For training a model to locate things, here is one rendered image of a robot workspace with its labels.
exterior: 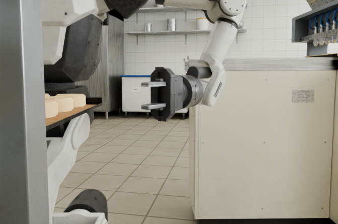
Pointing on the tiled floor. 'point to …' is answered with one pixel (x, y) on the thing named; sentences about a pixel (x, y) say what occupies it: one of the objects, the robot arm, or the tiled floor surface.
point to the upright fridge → (109, 66)
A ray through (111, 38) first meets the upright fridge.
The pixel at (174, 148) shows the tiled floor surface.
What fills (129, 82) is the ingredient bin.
